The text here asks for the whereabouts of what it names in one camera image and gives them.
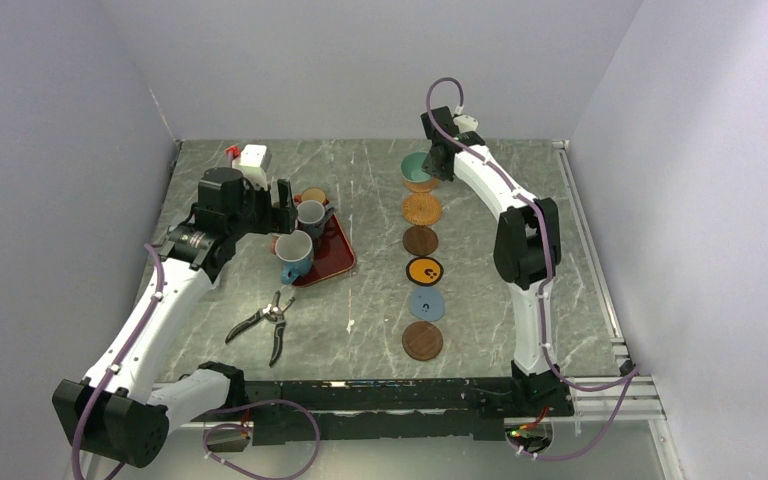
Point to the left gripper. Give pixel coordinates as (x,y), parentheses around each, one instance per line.
(276,219)

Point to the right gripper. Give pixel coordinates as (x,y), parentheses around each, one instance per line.
(434,171)

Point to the dark blue white mug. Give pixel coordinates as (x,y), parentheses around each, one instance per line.
(312,216)

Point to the teal green cup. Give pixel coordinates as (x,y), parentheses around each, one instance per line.
(411,167)

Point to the woven rattan coaster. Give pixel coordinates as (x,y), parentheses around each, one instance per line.
(423,186)
(422,209)

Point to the dark wood coaster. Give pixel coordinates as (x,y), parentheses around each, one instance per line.
(420,240)
(422,341)

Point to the orange black rubber coaster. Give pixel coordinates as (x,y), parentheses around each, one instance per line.
(424,271)

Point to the blue rubber coaster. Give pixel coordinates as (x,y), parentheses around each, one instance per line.
(427,304)

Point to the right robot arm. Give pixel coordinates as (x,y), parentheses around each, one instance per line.
(526,250)

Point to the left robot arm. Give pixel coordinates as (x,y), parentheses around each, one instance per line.
(114,410)

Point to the orange red cup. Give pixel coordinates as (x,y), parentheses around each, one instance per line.
(312,194)

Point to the red tray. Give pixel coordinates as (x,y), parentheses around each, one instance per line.
(333,255)

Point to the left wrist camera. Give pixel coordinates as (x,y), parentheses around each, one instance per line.
(253,161)

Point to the black handled pliers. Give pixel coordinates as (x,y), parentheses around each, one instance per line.
(274,313)

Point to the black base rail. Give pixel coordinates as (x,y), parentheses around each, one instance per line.
(359,409)

